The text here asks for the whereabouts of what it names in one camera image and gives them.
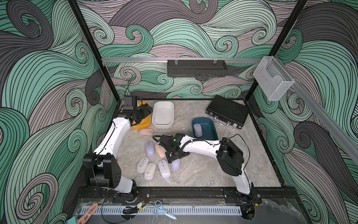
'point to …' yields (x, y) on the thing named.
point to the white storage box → (162, 114)
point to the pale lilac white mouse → (164, 168)
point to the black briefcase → (230, 111)
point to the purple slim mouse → (150, 149)
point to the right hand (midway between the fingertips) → (174, 159)
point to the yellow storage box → (144, 123)
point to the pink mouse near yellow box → (146, 132)
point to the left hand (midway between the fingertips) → (148, 110)
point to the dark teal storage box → (209, 131)
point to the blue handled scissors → (159, 209)
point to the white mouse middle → (150, 171)
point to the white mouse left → (142, 164)
